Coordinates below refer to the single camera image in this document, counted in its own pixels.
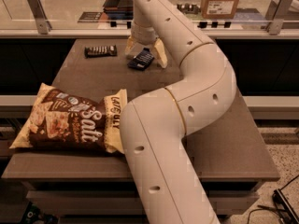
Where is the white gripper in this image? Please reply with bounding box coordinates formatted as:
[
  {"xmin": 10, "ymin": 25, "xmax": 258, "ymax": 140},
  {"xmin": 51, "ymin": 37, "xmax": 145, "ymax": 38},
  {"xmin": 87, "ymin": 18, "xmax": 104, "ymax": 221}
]
[{"xmin": 125, "ymin": 23, "xmax": 168, "ymax": 68}]

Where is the blue rxbar blueberry bar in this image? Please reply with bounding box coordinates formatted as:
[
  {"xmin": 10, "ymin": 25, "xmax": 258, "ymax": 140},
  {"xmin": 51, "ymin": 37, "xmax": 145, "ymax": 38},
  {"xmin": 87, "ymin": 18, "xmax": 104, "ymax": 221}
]
[{"xmin": 127, "ymin": 48, "xmax": 154, "ymax": 71}]

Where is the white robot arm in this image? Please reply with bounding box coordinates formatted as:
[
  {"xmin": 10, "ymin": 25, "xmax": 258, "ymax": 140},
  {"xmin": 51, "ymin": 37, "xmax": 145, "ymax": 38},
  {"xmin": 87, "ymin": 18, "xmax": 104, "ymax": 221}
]
[{"xmin": 120, "ymin": 0, "xmax": 236, "ymax": 224}]

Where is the brown chip bag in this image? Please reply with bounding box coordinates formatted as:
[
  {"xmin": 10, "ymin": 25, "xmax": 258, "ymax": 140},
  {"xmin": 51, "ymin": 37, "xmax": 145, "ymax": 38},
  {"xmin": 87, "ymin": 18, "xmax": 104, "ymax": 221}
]
[{"xmin": 10, "ymin": 84, "xmax": 127, "ymax": 153}]

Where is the black snack bar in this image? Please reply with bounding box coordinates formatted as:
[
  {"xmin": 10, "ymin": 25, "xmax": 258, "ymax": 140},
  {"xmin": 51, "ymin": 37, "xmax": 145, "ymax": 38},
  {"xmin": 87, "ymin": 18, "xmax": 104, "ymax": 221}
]
[{"xmin": 84, "ymin": 46, "xmax": 118, "ymax": 58}]

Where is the dark open tray box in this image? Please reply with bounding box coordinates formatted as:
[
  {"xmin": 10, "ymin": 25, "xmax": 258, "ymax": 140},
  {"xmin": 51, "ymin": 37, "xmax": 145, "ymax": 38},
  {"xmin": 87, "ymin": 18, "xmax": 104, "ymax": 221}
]
[{"xmin": 103, "ymin": 0, "xmax": 133, "ymax": 11}]

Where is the cardboard box with label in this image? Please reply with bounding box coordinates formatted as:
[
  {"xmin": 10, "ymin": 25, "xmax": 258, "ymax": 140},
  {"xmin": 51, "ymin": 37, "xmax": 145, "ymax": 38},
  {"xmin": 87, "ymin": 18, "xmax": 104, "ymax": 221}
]
[{"xmin": 201, "ymin": 0, "xmax": 239, "ymax": 19}]

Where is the black device on floor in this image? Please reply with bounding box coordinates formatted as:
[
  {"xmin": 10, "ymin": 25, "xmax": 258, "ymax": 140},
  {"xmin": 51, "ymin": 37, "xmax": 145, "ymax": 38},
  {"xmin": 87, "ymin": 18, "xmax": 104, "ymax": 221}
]
[{"xmin": 272, "ymin": 189, "xmax": 299, "ymax": 224}]

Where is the left metal glass bracket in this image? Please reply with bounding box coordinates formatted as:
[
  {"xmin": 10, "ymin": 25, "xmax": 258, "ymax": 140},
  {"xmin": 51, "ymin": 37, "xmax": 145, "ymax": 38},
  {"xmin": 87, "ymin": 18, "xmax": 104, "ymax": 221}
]
[{"xmin": 27, "ymin": 0, "xmax": 51, "ymax": 35}]

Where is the metal glass bracket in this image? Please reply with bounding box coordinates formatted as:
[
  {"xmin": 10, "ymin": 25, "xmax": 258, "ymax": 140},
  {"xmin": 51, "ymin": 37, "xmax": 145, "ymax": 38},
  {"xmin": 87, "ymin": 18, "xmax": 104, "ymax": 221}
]
[
  {"xmin": 27, "ymin": 0, "xmax": 51, "ymax": 35},
  {"xmin": 266, "ymin": 0, "xmax": 292, "ymax": 35}
]

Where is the right metal glass bracket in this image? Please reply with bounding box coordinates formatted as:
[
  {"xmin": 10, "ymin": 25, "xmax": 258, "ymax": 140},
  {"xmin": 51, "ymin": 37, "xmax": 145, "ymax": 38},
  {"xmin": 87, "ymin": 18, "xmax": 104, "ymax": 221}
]
[{"xmin": 266, "ymin": 0, "xmax": 292, "ymax": 35}]

